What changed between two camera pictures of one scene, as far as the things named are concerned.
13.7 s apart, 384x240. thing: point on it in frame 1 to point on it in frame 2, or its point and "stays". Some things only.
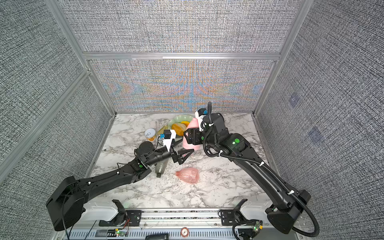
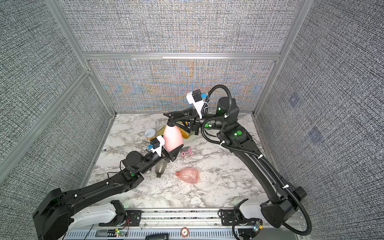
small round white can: [150, 134] stays
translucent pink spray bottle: [190, 175] stays
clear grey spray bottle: [160, 166] stays
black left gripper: [176, 156] to [170, 156]
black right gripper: [194, 132] to [195, 122]
